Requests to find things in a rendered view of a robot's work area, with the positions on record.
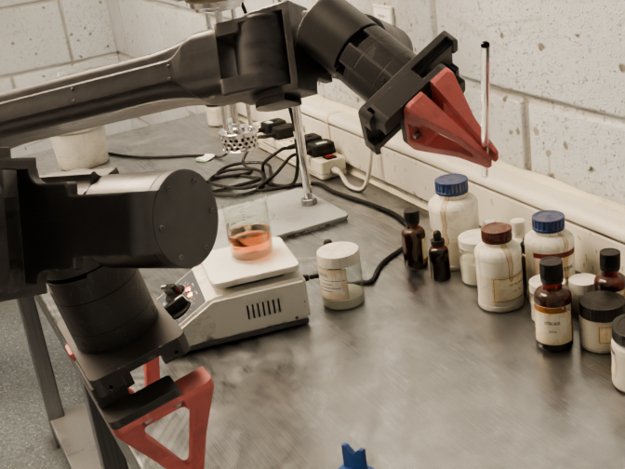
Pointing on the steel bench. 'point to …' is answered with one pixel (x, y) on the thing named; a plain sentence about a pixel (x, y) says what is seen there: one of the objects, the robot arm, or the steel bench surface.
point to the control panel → (187, 295)
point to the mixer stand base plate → (290, 217)
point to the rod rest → (353, 458)
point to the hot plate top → (237, 272)
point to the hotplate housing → (246, 309)
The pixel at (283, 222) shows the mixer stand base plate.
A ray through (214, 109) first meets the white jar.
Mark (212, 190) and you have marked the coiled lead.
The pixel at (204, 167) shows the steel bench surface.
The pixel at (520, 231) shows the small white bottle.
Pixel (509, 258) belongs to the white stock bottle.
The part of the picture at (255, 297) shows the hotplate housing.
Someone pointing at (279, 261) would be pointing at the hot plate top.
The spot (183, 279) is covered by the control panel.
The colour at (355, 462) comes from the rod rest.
